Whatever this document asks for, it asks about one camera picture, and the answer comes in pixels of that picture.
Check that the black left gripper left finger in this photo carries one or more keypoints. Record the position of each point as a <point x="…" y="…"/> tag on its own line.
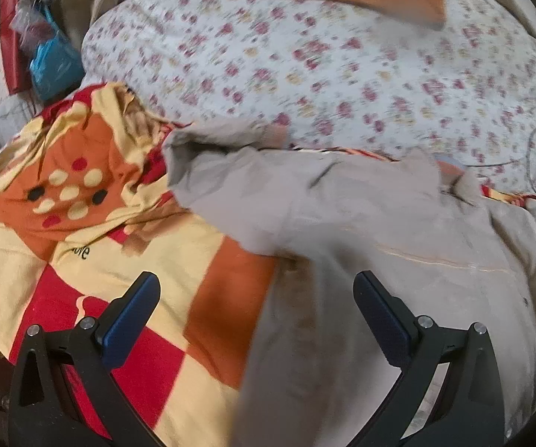
<point x="93" y="347"/>

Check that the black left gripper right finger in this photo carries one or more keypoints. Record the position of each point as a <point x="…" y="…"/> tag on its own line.
<point x="469" y="409"/>

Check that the beige grey jacket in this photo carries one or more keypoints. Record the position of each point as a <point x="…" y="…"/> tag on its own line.
<point x="315" y="373"/>

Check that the orange red yellow blanket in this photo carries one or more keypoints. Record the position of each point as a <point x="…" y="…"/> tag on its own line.
<point x="85" y="207"/>

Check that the red hanging bag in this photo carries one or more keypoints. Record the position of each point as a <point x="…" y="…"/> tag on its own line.
<point x="15" y="63"/>

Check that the blue plastic bag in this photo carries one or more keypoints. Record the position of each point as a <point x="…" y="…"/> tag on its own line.
<point x="56" y="67"/>

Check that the clear plastic bag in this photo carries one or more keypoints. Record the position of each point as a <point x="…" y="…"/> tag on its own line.
<point x="31" y="26"/>

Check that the floral white quilt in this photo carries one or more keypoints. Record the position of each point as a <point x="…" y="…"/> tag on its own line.
<point x="334" y="74"/>

